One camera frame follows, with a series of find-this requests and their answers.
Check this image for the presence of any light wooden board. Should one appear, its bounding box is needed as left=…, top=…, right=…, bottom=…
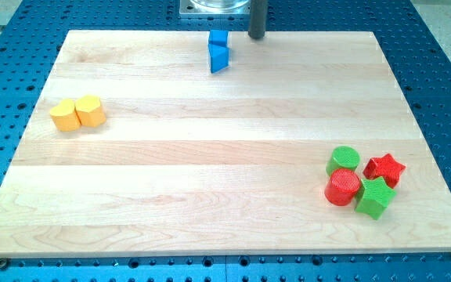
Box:
left=0, top=31, right=451, bottom=258

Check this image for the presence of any red star block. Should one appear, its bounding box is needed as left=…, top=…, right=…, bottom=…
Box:
left=363, top=154, right=406, bottom=189

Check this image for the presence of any red cylinder block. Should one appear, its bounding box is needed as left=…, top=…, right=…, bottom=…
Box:
left=324, top=168, right=361, bottom=206

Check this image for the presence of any yellow hexagon block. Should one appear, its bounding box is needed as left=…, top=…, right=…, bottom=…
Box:
left=75, top=95, right=106, bottom=127

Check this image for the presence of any blue cube block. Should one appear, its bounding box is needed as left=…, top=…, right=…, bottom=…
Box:
left=208, top=30, right=229, bottom=47

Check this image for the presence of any green star block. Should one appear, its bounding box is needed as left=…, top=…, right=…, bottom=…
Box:
left=355, top=176, right=397, bottom=220

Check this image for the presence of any blue perforated table plate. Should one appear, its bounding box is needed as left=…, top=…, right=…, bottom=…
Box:
left=0, top=0, right=451, bottom=281

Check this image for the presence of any blue triangular block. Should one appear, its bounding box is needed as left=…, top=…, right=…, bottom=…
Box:
left=208, top=44, right=229, bottom=74

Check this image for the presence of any yellow heart block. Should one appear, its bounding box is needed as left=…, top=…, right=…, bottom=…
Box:
left=49, top=99, right=81, bottom=132

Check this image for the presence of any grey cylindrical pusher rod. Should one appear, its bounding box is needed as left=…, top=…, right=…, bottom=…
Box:
left=248, top=0, right=269, bottom=40

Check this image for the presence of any green cylinder block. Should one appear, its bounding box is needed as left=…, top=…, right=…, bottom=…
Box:
left=326, top=146, right=360, bottom=175

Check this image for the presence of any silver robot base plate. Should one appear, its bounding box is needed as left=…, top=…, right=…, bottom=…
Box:
left=179, top=0, right=251, bottom=16

